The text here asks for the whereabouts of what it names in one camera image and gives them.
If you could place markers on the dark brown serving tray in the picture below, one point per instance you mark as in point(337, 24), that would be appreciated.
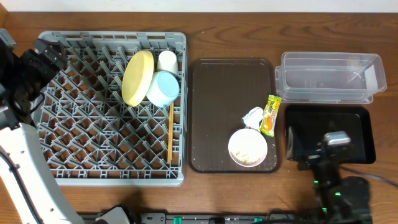
point(220, 93)

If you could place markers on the white tissue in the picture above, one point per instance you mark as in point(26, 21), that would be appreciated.
point(253, 118)

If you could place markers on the white bowl with food scraps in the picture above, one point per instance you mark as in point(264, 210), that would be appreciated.
point(247, 147)

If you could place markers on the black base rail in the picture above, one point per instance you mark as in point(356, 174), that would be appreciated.
point(164, 217)

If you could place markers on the wooden chopstick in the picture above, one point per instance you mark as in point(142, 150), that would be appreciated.
point(172, 133)
point(169, 137)

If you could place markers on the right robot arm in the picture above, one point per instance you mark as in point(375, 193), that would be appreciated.
point(342, 200)

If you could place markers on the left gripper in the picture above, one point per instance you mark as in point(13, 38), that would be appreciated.
point(50, 55)

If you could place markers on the light blue bowl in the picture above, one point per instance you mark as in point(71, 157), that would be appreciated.
point(163, 90)

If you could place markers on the yellow plate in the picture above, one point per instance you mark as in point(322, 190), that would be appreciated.
point(137, 77)

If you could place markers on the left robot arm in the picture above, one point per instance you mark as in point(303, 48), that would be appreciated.
point(24, 171)

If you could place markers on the clear plastic bin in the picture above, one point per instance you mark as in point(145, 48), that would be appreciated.
point(329, 77)

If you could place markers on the black plastic tray bin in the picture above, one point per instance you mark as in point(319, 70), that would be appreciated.
point(312, 122)

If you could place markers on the yellow snack wrapper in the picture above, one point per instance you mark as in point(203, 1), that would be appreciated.
point(270, 115)

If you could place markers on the white plastic cup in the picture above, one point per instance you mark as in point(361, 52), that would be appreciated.
point(167, 61)

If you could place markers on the grey plastic dishwasher rack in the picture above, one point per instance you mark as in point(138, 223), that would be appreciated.
point(89, 136)

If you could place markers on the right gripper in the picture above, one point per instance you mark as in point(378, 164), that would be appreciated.
point(311, 159)

